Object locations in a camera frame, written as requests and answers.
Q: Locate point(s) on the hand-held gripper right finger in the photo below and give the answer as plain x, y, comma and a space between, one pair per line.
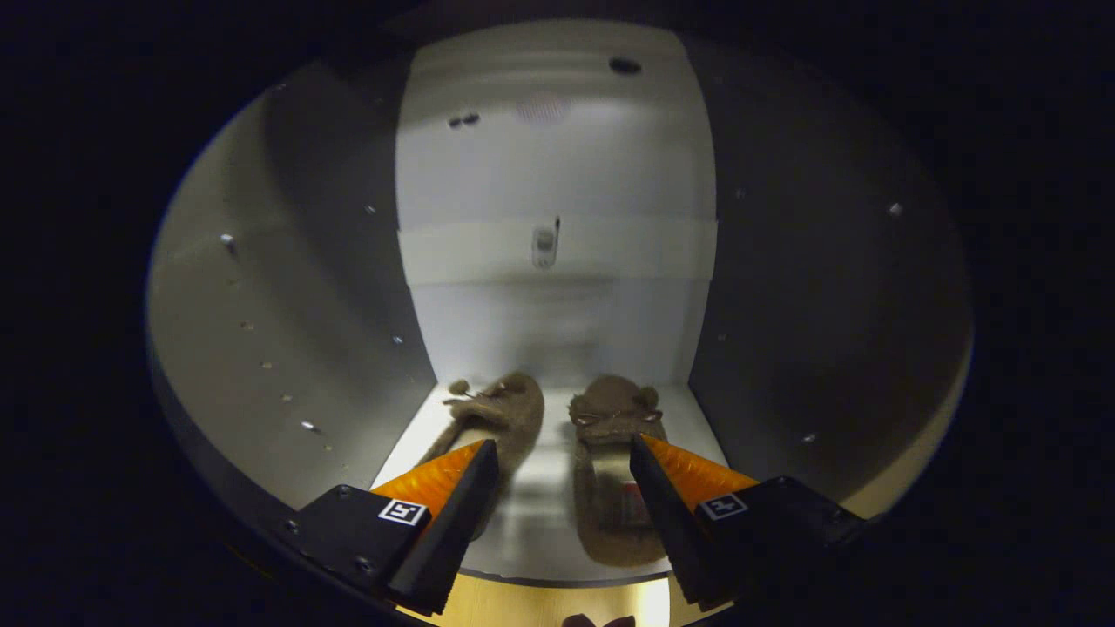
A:
675, 522

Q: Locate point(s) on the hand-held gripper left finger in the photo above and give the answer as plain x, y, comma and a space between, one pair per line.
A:
453, 522

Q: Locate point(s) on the brown fuzzy slipper shoe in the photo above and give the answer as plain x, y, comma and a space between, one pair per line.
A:
514, 409
610, 409

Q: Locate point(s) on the dark framed shoe cabinet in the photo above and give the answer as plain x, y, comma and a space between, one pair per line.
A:
557, 174

